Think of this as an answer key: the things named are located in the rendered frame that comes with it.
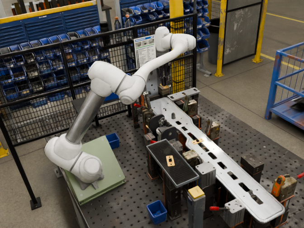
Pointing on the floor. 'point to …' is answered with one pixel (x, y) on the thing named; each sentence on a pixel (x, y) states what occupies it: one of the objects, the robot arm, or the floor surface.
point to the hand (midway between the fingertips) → (163, 81)
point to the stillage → (295, 115)
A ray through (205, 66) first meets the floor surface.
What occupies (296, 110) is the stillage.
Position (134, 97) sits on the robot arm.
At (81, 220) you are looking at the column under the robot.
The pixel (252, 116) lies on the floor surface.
